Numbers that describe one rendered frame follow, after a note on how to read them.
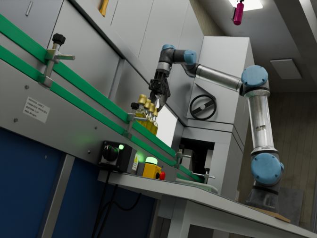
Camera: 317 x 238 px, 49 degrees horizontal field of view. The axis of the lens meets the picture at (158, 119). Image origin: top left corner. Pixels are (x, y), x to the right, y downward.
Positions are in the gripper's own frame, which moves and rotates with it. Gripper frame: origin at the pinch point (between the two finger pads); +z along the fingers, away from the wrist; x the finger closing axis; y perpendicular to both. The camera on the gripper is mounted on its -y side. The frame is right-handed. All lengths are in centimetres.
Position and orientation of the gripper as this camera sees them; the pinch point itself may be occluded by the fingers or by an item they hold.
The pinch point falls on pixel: (155, 109)
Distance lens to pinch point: 179.3
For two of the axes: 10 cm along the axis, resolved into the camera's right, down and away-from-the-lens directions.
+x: 9.1, 1.1, -4.0
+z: -2.3, 9.4, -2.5
